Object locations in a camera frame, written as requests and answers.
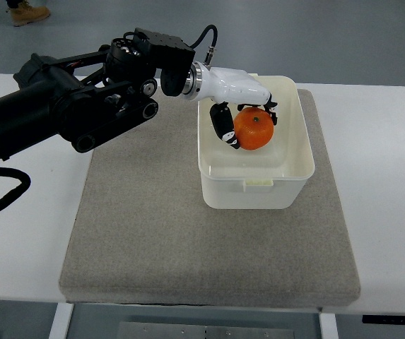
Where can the tan work boot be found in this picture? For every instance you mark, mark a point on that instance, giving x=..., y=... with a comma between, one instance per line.
x=23, y=13

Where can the white table leg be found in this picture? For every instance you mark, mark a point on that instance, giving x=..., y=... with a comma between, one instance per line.
x=61, y=321
x=328, y=326

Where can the orange fruit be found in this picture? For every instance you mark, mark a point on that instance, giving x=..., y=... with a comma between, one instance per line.
x=253, y=128

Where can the black table control panel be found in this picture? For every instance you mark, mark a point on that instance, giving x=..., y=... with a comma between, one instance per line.
x=384, y=319

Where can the white table leg right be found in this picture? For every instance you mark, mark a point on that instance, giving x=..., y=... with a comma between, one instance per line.
x=328, y=326

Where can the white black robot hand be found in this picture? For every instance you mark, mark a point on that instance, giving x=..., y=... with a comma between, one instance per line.
x=227, y=86

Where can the white plastic box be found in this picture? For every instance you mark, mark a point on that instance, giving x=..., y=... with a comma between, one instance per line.
x=270, y=177

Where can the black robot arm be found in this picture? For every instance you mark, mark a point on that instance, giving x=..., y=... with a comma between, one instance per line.
x=92, y=98

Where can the white table leg left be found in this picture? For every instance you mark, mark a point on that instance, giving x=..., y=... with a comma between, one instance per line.
x=61, y=321

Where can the grey fabric mat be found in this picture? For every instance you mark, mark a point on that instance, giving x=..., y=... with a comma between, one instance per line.
x=144, y=235

